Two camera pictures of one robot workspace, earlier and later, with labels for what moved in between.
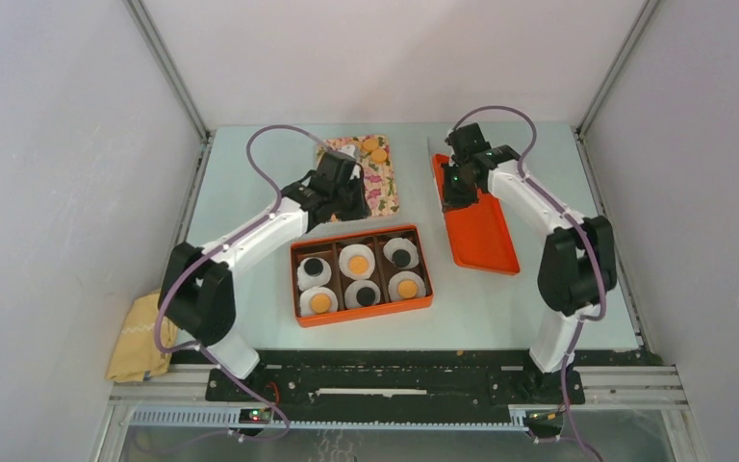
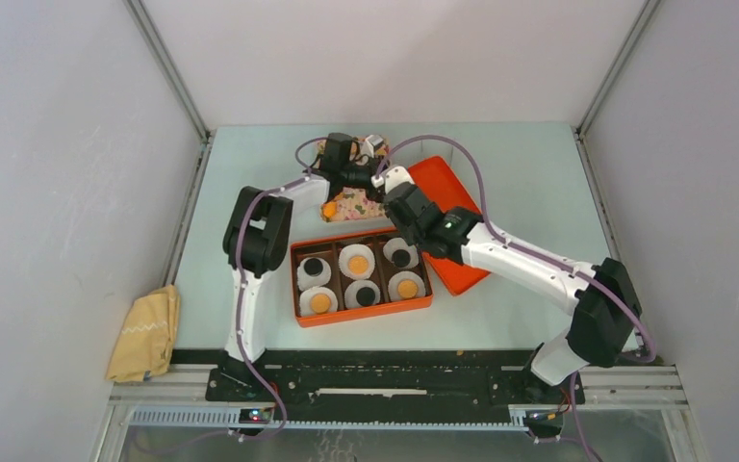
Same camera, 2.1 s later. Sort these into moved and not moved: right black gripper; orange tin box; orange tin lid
Moved: orange tin lid; right black gripper
Not moved: orange tin box
